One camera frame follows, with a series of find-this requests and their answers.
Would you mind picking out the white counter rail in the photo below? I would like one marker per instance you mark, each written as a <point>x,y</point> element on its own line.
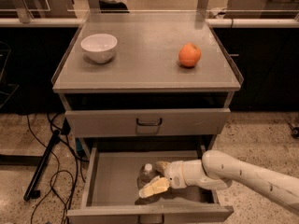
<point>215,23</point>

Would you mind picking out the white ceramic bowl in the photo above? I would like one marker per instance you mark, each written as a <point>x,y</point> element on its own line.
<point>100,48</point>

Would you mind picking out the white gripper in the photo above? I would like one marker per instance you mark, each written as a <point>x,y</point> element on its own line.
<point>174,174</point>

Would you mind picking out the orange fruit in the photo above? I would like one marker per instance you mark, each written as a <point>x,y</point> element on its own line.
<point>189,55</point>

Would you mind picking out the closed top drawer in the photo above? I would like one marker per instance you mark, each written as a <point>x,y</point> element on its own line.
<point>147,122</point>

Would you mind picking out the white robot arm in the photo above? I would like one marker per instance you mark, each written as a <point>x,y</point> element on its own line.
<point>217,170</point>

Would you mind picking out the open middle drawer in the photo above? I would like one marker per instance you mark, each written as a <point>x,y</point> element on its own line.
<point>111,194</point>

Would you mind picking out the black floor stand bar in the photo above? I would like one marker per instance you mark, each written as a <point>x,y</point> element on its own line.
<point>30,192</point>

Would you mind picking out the grey drawer cabinet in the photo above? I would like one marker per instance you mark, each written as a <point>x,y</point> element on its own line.
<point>145,74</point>

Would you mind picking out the clear plastic water bottle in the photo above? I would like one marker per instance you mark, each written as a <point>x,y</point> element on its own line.
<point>146,174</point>

